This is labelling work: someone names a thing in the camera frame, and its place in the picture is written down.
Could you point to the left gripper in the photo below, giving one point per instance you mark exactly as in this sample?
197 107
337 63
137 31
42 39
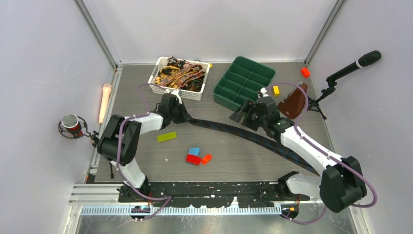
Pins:
185 117

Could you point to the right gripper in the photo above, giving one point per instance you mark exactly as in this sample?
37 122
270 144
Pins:
247 106

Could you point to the green divided tray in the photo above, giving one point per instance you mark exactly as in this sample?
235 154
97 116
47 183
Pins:
241 82

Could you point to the navy brown striped tie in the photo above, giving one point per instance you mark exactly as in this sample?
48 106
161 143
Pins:
258 139

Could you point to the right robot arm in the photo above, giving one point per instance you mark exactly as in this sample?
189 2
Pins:
338 185

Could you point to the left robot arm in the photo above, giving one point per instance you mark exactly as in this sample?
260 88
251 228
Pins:
119 140

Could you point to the pile of patterned ties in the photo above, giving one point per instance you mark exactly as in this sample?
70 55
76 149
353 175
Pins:
181 74

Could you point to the lime green flat block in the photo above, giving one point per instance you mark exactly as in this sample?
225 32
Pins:
166 136

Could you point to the yellow block near tray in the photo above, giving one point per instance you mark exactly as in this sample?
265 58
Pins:
275 91

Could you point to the blue block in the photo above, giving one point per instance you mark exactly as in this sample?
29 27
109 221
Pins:
194 151

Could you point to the white perforated basket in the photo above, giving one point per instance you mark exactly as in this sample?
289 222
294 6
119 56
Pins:
161 62

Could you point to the orange-red small block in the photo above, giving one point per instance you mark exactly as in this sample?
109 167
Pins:
206 159

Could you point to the red block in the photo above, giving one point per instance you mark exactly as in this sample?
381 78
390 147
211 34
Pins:
192 159

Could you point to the black microphone tripod right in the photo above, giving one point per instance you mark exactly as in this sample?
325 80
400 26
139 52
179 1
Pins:
314 103

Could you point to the orange block in corner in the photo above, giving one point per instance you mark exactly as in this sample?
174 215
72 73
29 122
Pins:
305 72

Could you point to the red silver studio microphone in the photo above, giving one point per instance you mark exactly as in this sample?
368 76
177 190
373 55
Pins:
72 126

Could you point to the black handheld microphone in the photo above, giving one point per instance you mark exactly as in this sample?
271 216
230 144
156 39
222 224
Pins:
364 61

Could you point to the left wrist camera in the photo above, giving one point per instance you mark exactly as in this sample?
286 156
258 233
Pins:
176 93

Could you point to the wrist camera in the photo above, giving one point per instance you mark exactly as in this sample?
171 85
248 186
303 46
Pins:
262 93
176 93

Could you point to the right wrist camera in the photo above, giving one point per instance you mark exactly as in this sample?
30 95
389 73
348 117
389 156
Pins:
262 93

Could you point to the peach cylinder handle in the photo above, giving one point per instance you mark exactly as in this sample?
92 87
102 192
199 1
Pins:
106 91

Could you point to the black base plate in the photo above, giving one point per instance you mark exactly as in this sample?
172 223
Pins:
253 194

